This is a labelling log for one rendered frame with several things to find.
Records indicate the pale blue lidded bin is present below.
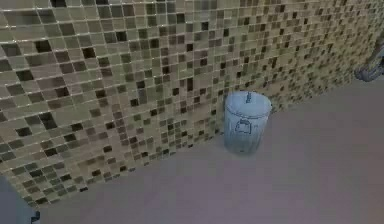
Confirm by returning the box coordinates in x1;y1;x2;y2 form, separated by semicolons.
222;90;273;156

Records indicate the grey metal pipe fixture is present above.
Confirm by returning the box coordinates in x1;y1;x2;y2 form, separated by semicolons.
353;35;384;83

